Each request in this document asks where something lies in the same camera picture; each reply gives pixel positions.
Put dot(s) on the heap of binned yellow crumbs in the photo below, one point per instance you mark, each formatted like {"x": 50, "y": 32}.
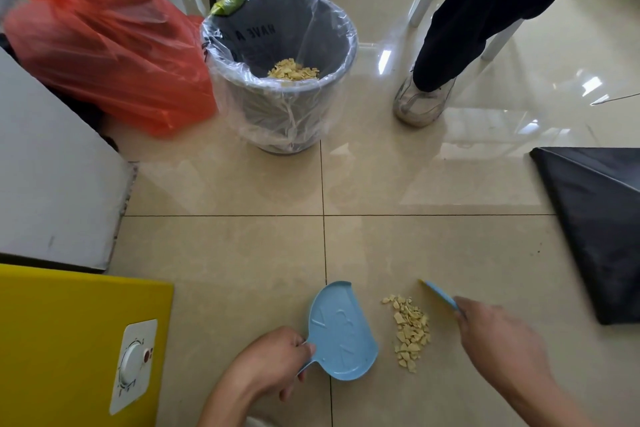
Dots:
{"x": 292, "y": 71}

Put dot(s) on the white dial panel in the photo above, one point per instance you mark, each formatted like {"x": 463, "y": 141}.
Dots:
{"x": 132, "y": 366}

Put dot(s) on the person's right fingers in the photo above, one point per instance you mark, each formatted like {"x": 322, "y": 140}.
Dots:
{"x": 472, "y": 311}

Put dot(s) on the blue hand brush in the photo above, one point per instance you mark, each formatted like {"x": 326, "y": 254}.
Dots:
{"x": 440, "y": 294}

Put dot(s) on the blue plastic dustpan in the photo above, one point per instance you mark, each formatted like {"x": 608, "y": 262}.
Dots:
{"x": 342, "y": 331}

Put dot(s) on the person's left hand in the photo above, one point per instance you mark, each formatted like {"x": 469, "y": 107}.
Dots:
{"x": 265, "y": 359}

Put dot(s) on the person's right hand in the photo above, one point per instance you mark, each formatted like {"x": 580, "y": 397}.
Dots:
{"x": 500, "y": 346}

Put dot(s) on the grey trash bin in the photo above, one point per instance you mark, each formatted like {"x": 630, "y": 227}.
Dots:
{"x": 285, "y": 91}

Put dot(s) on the green wrapper scrap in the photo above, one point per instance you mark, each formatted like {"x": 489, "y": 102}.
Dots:
{"x": 229, "y": 4}

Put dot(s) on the person's left thumb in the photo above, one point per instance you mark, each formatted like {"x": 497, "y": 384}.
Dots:
{"x": 290, "y": 389}

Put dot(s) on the yellow appliance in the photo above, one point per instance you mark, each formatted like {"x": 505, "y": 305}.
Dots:
{"x": 60, "y": 341}

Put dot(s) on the person's right forearm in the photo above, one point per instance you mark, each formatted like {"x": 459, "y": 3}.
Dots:
{"x": 545, "y": 404}

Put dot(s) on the white cabinet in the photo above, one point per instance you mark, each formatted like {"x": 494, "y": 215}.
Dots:
{"x": 50, "y": 176}

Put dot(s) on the black plastic bag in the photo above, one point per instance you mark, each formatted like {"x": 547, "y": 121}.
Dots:
{"x": 600, "y": 221}

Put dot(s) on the pile of yellow crumbs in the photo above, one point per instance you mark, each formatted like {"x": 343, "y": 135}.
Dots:
{"x": 410, "y": 331}

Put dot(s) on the person's left forearm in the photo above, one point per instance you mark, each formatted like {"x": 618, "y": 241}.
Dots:
{"x": 225, "y": 404}

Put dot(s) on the clear plastic bin liner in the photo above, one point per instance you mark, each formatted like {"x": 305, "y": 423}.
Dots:
{"x": 260, "y": 111}

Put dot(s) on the red plastic bag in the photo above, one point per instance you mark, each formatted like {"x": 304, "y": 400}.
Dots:
{"x": 110, "y": 51}

